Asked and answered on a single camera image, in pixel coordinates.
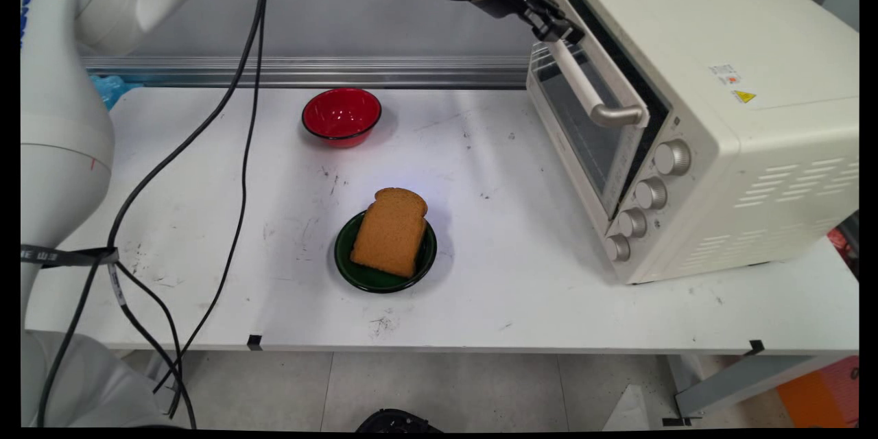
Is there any red patterned object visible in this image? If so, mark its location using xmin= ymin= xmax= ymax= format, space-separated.
xmin=827 ymin=213 xmax=859 ymax=282

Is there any aluminium rail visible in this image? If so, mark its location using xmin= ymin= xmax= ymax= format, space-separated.
xmin=81 ymin=55 xmax=532 ymax=91

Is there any silver oven knob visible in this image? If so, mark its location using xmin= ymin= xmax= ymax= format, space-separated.
xmin=617 ymin=207 xmax=648 ymax=239
xmin=634 ymin=177 xmax=668 ymax=211
xmin=654 ymin=139 xmax=693 ymax=176
xmin=604 ymin=233 xmax=632 ymax=263

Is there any dark green plate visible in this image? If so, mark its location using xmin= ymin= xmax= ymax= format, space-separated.
xmin=334 ymin=209 xmax=438 ymax=294

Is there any black cable strap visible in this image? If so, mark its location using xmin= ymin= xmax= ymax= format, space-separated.
xmin=21 ymin=244 xmax=119 ymax=269

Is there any black round floor object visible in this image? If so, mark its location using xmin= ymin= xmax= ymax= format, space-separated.
xmin=355 ymin=409 xmax=443 ymax=433

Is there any blue bubble wrap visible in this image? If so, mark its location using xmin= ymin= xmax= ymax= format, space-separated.
xmin=91 ymin=75 xmax=142 ymax=111

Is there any thick black cable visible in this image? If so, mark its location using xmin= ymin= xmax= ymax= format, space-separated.
xmin=38 ymin=0 xmax=272 ymax=427

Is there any grey table leg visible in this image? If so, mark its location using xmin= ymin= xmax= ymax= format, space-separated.
xmin=674 ymin=355 xmax=824 ymax=420

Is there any brown bread slice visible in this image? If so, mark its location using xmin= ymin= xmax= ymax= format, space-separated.
xmin=350 ymin=187 xmax=429 ymax=279

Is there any red bowl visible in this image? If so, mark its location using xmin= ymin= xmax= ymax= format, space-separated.
xmin=302 ymin=87 xmax=383 ymax=149

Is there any oven door with handle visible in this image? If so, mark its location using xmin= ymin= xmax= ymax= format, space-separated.
xmin=526 ymin=0 xmax=651 ymax=220

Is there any orange box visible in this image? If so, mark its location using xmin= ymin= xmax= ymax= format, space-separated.
xmin=775 ymin=357 xmax=859 ymax=427

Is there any thin black cable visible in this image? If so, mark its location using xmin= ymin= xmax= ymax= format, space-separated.
xmin=152 ymin=0 xmax=279 ymax=396
xmin=110 ymin=261 xmax=198 ymax=429

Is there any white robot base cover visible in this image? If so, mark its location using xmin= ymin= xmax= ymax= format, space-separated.
xmin=21 ymin=329 xmax=174 ymax=427

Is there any cream toaster oven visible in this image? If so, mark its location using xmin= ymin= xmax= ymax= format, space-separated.
xmin=526 ymin=0 xmax=859 ymax=285

